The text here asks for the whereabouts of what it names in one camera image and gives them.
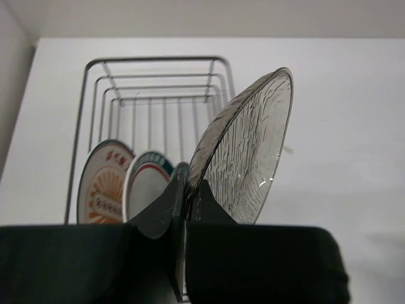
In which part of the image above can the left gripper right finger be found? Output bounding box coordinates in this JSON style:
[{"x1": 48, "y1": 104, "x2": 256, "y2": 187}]
[{"x1": 185, "y1": 181, "x2": 350, "y2": 303}]

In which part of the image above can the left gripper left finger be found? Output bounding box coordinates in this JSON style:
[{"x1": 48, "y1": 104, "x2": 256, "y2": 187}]
[{"x1": 1, "y1": 176, "x2": 184, "y2": 303}]

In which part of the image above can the orange sunburst plate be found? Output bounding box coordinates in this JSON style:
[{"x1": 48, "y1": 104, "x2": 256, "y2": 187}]
[{"x1": 77, "y1": 139, "x2": 135, "y2": 224}]

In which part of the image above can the green red rimmed plate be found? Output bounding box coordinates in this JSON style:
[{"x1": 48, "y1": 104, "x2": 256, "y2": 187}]
[{"x1": 122, "y1": 149, "x2": 174, "y2": 222}]

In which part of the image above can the blue floral small plate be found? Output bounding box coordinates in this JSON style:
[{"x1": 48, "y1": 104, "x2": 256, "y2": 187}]
[{"x1": 171, "y1": 161, "x2": 190, "y2": 183}]

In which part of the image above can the clear glass square plate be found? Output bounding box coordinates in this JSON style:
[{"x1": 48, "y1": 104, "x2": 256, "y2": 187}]
[{"x1": 186, "y1": 67, "x2": 294, "y2": 224}]

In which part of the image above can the grey wire dish rack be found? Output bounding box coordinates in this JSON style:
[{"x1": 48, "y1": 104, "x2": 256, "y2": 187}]
[{"x1": 64, "y1": 55, "x2": 235, "y2": 224}]

